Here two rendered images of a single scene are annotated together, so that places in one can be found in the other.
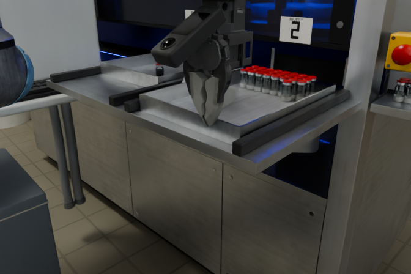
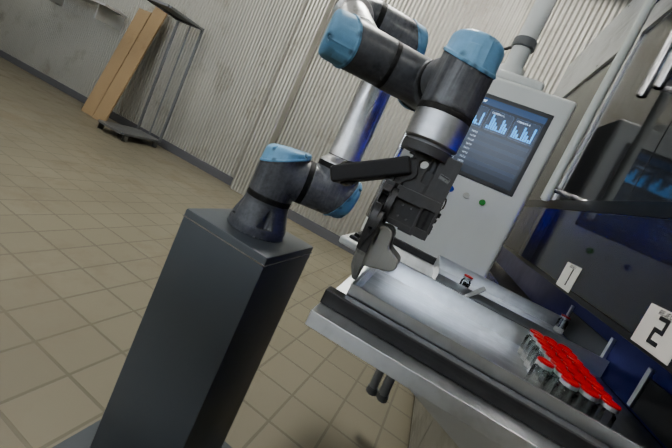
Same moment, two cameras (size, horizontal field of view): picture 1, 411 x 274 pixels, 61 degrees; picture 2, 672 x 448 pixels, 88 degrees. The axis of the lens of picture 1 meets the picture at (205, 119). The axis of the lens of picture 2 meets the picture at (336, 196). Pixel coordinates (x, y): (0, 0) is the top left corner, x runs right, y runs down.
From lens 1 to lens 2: 48 cm
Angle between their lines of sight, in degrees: 61
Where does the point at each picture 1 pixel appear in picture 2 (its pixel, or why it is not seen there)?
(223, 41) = (389, 187)
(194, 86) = not seen: hidden behind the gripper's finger
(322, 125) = (483, 415)
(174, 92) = (422, 283)
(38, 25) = (444, 220)
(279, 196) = not seen: outside the picture
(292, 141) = (391, 357)
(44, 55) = (433, 244)
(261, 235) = not seen: outside the picture
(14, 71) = (337, 192)
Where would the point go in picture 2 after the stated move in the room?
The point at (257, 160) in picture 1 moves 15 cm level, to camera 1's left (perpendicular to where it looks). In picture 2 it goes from (318, 312) to (285, 256)
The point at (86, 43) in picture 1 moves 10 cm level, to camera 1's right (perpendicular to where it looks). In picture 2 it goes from (476, 259) to (498, 272)
